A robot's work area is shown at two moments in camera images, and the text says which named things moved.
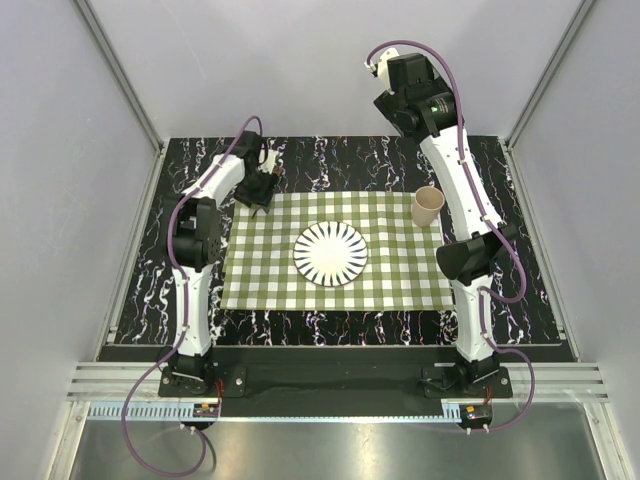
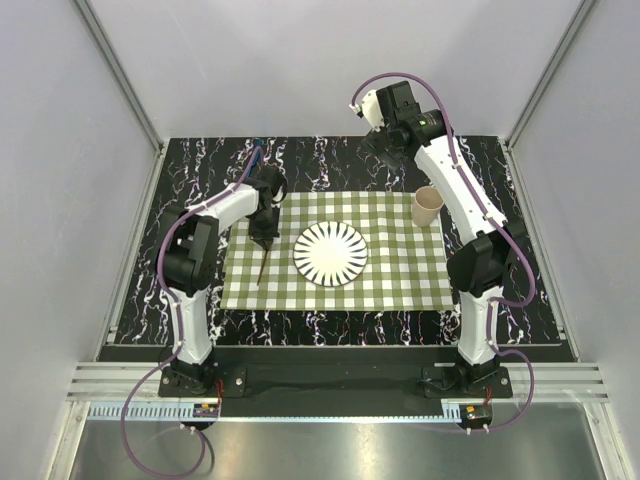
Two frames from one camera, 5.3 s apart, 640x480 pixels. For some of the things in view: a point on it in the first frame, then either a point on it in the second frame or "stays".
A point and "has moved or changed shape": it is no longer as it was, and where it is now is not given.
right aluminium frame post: (566, 40) stays
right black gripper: (437, 85) to (375, 142)
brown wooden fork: (276, 171) has moved or changed shape
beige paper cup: (429, 201) stays
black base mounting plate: (338, 372) stays
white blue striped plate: (330, 253) stays
